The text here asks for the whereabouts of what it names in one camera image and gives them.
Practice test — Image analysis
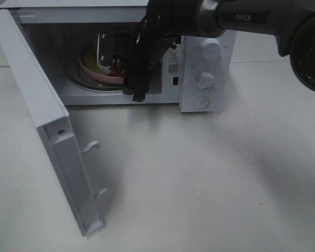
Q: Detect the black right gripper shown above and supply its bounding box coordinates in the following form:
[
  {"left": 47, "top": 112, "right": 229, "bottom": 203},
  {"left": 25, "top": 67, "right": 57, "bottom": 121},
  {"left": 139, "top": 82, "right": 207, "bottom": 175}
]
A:
[{"left": 115, "top": 16, "right": 181, "bottom": 102}]

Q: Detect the pink round plate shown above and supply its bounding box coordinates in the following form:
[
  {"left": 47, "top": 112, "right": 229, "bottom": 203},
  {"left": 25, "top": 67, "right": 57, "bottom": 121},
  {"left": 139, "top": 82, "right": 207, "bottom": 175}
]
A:
[{"left": 78, "top": 43, "right": 125, "bottom": 85}]

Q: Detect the white microwave door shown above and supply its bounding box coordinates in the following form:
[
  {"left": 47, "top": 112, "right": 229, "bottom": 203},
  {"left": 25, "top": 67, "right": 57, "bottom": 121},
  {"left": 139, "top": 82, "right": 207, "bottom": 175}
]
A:
[{"left": 0, "top": 9, "right": 106, "bottom": 236}]

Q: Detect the toy sandwich with bread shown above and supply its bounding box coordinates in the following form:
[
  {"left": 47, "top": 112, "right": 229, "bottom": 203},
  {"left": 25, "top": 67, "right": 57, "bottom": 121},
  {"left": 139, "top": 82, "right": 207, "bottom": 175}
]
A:
[{"left": 82, "top": 44, "right": 125, "bottom": 77}]

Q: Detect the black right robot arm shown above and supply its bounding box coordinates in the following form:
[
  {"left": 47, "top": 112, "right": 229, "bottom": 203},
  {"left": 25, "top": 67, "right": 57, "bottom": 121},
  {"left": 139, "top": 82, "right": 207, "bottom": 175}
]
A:
[{"left": 123, "top": 1, "right": 315, "bottom": 102}]

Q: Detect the glass microwave turntable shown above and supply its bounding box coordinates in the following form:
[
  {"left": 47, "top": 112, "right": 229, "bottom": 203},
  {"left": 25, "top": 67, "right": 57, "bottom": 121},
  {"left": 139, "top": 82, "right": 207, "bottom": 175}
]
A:
[{"left": 63, "top": 61, "right": 123, "bottom": 91}]

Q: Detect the white microwave oven body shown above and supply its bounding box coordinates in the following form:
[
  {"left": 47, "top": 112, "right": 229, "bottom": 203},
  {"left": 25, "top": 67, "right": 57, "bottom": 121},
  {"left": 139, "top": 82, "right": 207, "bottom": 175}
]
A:
[{"left": 0, "top": 1, "right": 236, "bottom": 115}]

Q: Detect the black camera cable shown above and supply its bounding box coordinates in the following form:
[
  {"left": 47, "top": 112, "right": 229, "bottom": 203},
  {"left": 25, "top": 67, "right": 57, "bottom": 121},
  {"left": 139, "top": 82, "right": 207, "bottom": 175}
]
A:
[{"left": 112, "top": 15, "right": 150, "bottom": 76}]

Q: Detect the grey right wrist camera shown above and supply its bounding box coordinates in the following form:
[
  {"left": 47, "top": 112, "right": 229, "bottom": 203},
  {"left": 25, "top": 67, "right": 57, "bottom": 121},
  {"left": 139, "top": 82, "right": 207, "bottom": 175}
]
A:
[{"left": 97, "top": 33, "right": 114, "bottom": 69}]

